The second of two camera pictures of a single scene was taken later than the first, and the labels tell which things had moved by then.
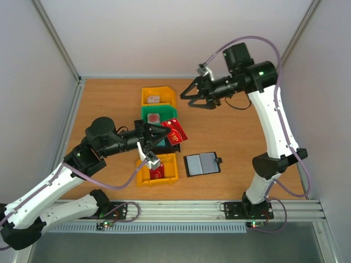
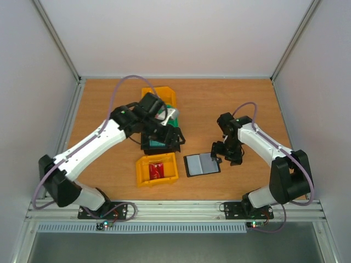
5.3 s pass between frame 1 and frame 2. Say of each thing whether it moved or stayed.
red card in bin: stayed
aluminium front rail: stayed
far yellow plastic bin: stayed
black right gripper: moved
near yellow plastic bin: stayed
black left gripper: moved
